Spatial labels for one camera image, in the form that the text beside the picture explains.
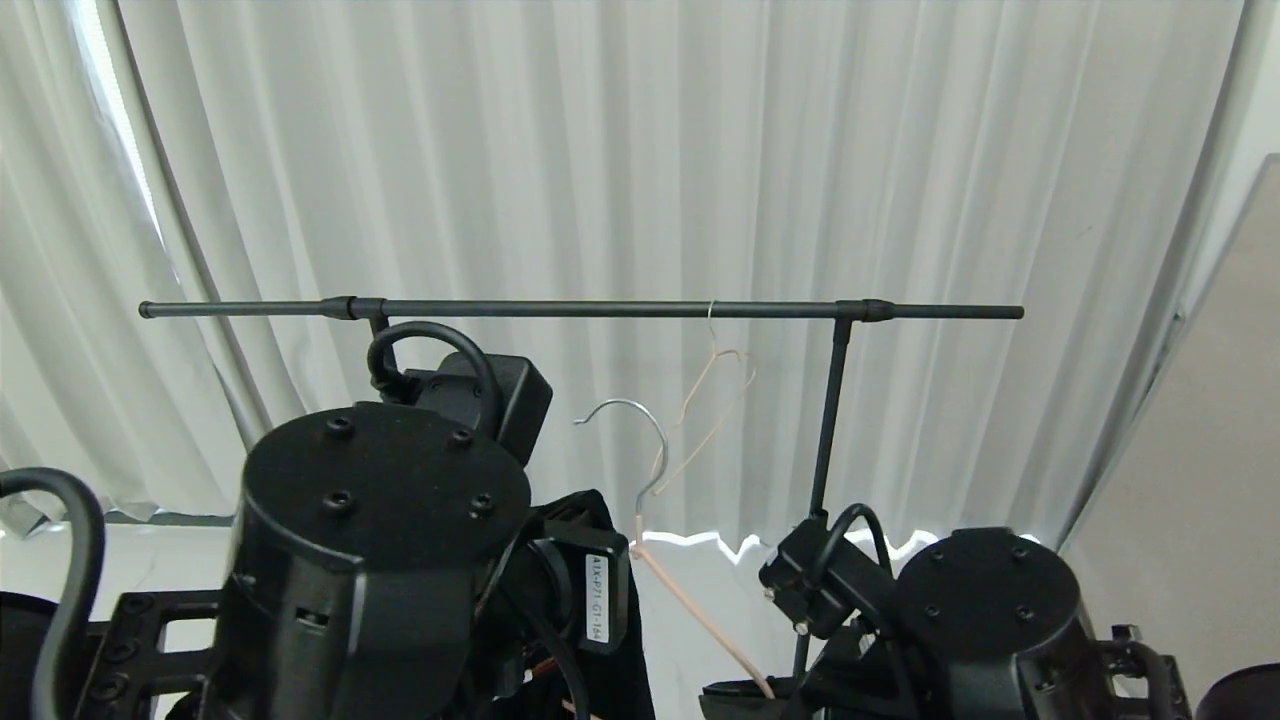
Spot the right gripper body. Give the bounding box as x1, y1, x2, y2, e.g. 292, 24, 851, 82
790, 628, 917, 720

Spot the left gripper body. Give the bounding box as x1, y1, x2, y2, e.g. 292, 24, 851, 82
495, 535, 634, 692

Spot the pink clothes hanger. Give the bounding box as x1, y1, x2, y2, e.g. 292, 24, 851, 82
650, 300, 758, 498
574, 399, 777, 701

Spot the black clothes rack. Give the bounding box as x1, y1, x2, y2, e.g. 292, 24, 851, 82
138, 296, 1026, 681

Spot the white curtain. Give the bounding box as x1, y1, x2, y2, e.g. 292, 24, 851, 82
0, 0, 1251, 561

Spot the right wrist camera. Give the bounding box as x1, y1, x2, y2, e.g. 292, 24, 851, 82
758, 515, 901, 641

